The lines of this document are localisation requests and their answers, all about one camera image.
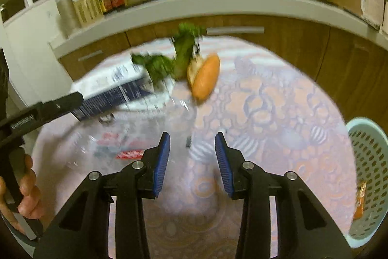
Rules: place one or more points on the bread roll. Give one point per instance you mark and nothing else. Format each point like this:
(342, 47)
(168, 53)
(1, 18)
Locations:
(206, 80)

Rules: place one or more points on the light blue perforated plastic basket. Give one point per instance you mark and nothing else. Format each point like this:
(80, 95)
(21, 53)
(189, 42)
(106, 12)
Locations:
(372, 155)

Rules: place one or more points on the clear plastic bag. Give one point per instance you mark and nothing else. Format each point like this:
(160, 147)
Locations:
(130, 155)

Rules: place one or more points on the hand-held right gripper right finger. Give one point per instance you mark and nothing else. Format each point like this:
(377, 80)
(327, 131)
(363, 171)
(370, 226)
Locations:
(224, 162)

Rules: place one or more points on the green leafy vegetable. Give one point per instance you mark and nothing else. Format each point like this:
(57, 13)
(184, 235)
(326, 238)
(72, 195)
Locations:
(182, 55)

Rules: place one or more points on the person's left hand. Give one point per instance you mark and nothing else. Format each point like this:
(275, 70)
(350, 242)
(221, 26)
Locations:
(30, 204)

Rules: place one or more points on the white roll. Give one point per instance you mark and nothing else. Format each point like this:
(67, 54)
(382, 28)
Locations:
(68, 14)

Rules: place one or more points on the blue and white carton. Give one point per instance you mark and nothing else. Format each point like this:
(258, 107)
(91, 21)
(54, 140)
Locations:
(121, 93)

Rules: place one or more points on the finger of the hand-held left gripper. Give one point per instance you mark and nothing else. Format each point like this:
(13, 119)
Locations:
(60, 105)

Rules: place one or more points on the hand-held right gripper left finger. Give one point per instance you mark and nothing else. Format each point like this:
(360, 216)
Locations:
(162, 162)

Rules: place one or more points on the pink patterned blanket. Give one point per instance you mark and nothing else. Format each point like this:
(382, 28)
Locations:
(272, 125)

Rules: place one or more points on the yellow printed package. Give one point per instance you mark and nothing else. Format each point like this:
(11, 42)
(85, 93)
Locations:
(88, 10)

